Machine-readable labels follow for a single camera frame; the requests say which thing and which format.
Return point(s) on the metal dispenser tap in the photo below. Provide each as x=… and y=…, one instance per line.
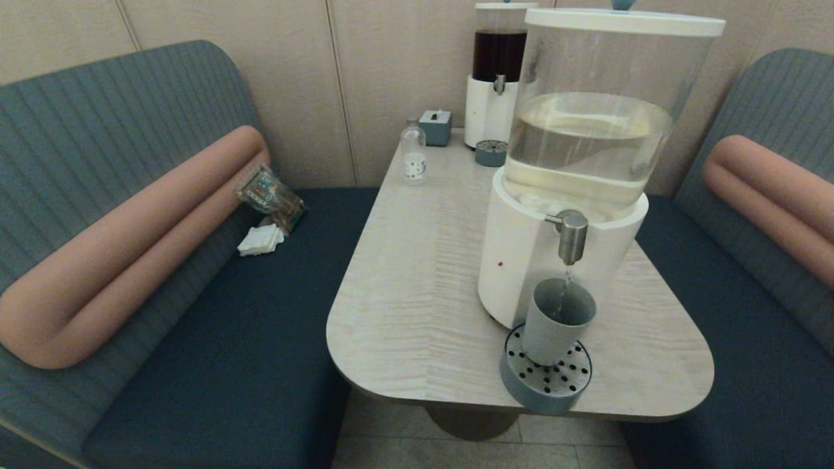
x=573, y=238

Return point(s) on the grey-blue plastic cup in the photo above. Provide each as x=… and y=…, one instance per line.
x=554, y=326

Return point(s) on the small clear glass bottle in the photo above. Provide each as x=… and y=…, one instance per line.
x=413, y=157

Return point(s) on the blue tissue box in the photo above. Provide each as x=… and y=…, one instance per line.
x=434, y=128

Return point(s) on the small blue drip tray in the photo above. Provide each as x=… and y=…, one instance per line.
x=490, y=154

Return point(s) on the clear printed snack packet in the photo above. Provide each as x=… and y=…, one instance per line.
x=270, y=197

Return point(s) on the white folded napkins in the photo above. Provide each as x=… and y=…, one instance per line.
x=260, y=241

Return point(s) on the clear water dispenser white base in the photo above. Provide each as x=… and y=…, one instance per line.
x=586, y=130

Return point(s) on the large blue drip tray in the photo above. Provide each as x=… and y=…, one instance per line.
x=541, y=394

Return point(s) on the teal upholstered booth bench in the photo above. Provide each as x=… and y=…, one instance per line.
x=228, y=312
x=749, y=339

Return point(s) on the pink cylindrical bolster cushion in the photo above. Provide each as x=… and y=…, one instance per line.
x=775, y=195
x=130, y=247

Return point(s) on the brass table pedestal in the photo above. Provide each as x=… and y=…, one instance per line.
x=472, y=423

